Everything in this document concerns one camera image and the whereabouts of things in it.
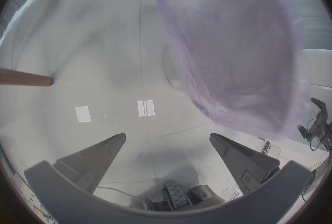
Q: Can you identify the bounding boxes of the purple plastic bag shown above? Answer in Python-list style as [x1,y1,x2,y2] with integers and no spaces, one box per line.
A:
[151,0,310,141]

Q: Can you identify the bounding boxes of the wooden legged chair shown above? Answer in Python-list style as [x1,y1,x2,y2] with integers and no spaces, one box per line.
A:
[0,0,97,87]

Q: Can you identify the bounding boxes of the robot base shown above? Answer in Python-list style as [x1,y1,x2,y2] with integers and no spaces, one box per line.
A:
[143,179,226,212]

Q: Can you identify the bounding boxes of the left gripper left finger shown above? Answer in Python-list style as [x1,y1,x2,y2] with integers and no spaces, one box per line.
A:
[53,133,126,195]

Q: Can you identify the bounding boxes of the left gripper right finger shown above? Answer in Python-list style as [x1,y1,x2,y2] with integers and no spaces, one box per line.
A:
[209,133,281,196]

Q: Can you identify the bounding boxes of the black cable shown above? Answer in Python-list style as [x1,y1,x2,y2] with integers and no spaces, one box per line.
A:
[97,187,146,200]

